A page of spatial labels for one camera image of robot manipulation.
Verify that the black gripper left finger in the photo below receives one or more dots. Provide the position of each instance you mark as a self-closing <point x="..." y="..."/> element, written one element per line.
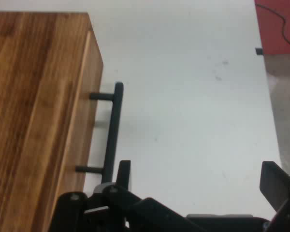
<point x="125" y="212"/>

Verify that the red orange floor mat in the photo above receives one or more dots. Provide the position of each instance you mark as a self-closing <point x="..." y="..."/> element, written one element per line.
<point x="270" y="31"/>

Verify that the brown wooden cabinet box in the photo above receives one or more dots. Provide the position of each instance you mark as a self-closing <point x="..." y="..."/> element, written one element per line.
<point x="26" y="96"/>

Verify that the black tape piece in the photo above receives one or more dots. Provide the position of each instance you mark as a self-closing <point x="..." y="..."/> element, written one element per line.
<point x="258" y="51"/>

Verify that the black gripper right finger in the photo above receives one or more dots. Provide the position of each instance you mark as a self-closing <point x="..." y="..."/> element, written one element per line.
<point x="275" y="188"/>

